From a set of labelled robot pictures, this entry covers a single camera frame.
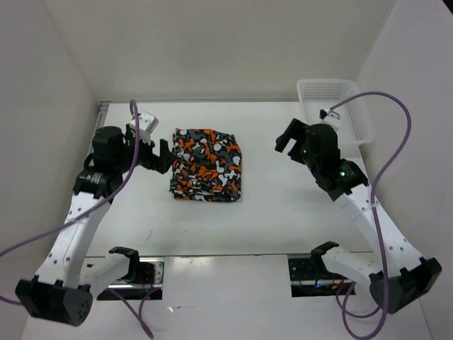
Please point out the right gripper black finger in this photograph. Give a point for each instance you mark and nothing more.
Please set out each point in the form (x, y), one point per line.
(294, 131)
(298, 152)

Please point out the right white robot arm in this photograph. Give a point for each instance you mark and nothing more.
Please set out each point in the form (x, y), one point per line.
(404, 274)

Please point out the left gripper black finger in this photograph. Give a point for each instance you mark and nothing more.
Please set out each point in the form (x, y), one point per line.
(165, 156)
(161, 168)

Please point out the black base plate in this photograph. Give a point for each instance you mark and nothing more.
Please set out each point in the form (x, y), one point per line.
(306, 281)
(148, 283)

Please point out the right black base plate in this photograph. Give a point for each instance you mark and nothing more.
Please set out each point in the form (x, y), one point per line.
(306, 281)

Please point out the orange camouflage shorts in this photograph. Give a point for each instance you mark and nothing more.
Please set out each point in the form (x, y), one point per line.
(208, 166)

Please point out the white plastic basket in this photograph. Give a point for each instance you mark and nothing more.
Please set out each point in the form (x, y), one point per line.
(356, 124)

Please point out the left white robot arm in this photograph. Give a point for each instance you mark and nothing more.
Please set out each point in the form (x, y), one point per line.
(64, 287)

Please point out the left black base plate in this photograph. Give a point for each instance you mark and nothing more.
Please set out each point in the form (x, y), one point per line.
(148, 283)

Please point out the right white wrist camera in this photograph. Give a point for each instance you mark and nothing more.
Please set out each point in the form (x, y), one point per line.
(330, 117)

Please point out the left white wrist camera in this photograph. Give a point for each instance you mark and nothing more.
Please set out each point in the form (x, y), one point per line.
(143, 124)

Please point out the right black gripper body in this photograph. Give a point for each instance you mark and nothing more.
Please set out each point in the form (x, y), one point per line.
(310, 158)

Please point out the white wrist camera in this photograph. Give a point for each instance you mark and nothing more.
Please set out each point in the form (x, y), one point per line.
(143, 124)
(330, 117)

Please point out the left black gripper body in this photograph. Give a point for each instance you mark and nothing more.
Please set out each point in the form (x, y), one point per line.
(124, 161)

